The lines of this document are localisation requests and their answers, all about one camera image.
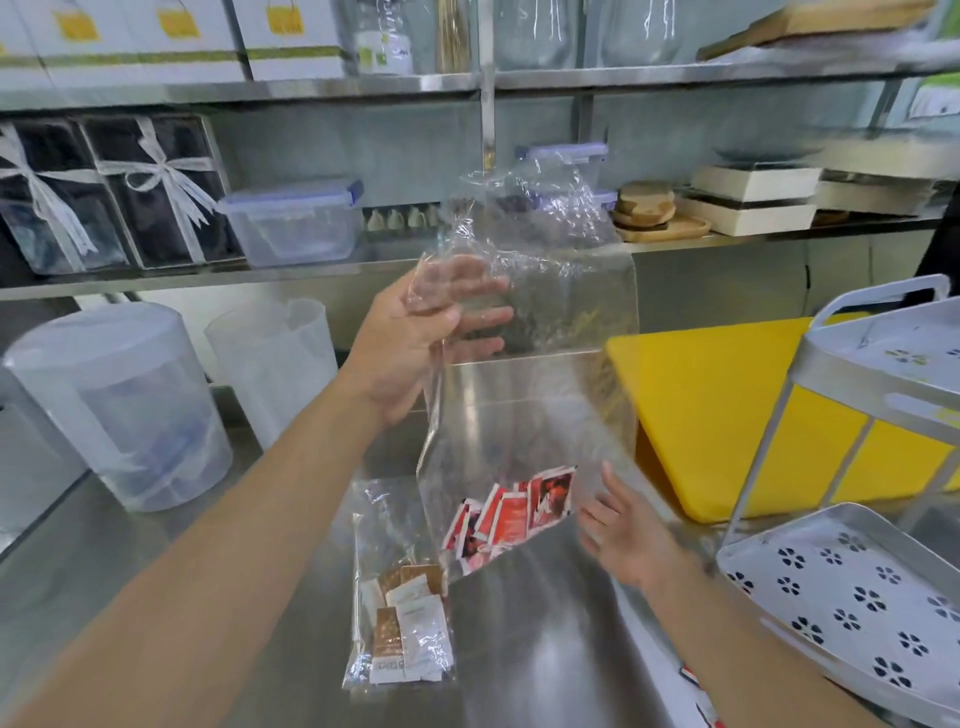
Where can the person's left hand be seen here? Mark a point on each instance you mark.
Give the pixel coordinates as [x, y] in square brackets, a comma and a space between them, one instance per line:
[405, 337]

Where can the person's right hand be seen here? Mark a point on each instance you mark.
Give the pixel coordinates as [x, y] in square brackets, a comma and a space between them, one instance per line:
[637, 540]

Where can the clear plastic bag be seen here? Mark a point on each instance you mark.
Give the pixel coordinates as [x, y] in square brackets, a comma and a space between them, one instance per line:
[390, 525]
[525, 375]

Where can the red sauce packets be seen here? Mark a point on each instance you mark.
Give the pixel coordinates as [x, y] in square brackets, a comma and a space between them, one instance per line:
[510, 517]

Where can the grey two-tier corner rack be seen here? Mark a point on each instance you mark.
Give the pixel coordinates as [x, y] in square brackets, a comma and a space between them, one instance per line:
[825, 592]

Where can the brown sugar packets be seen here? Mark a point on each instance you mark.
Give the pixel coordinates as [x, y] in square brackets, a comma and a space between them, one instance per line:
[409, 630]

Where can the person's left forearm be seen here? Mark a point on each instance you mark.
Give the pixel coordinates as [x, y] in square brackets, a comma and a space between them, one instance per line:
[187, 585]

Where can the person's right forearm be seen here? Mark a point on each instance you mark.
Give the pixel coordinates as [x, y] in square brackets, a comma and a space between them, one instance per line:
[750, 675]

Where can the row of small cream pieces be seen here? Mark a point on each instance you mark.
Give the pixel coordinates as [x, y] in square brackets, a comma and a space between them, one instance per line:
[397, 220]

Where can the translucent open plastic pitcher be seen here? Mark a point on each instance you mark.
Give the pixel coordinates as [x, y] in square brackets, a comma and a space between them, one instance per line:
[277, 367]

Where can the yellow cutting board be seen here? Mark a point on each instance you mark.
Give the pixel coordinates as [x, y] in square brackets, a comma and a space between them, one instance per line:
[712, 412]

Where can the large clear lidded container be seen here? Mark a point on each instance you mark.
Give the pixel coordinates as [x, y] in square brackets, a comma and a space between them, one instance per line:
[292, 225]

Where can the clear container with brown packets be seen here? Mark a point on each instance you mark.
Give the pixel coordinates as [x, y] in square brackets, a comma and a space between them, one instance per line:
[604, 201]

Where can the small clear lidded container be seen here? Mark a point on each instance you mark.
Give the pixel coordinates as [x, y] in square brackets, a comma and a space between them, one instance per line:
[570, 154]

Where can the round wooden coaster stack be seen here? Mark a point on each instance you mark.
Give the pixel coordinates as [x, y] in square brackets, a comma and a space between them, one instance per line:
[645, 199]

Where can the translucent pitcher with lid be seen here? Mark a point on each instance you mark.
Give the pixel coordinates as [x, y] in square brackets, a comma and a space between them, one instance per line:
[120, 405]

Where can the clear bottle green label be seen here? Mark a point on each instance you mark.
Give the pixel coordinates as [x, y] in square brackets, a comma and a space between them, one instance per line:
[382, 37]

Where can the stainless steel shelf rack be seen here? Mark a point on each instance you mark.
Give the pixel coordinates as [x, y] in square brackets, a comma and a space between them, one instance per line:
[225, 90]

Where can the bundle of wooden sticks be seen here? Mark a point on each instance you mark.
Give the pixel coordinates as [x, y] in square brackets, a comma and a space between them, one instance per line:
[454, 34]

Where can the clear glass pitcher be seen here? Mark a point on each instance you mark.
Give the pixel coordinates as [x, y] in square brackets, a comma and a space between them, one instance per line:
[536, 34]
[641, 30]

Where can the white square box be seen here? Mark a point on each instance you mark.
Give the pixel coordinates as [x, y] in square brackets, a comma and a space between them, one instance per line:
[750, 184]
[750, 217]

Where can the flat wooden board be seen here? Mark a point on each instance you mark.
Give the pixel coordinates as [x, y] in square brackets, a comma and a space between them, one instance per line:
[817, 19]

